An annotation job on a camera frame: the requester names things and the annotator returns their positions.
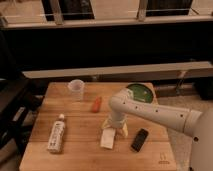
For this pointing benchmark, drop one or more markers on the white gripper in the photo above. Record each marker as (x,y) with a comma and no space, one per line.
(116,120)

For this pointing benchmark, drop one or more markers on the white sponge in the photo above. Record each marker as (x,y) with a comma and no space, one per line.
(107,138)

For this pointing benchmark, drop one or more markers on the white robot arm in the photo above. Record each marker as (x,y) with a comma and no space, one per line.
(195,124)

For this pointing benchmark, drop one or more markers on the green ceramic bowl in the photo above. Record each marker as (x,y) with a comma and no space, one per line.
(141,92)

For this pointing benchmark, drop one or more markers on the clear plastic measuring cup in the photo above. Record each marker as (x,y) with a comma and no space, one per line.
(76,89)

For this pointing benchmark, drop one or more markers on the black rectangular block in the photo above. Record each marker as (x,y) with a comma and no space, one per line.
(139,140)

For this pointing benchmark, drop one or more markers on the orange carrot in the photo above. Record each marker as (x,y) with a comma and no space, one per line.
(96,105)

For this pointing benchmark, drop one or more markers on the wooden cutting board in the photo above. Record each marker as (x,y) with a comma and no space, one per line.
(81,150)

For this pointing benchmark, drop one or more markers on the white plastic bottle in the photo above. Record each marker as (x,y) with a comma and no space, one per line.
(56,135)

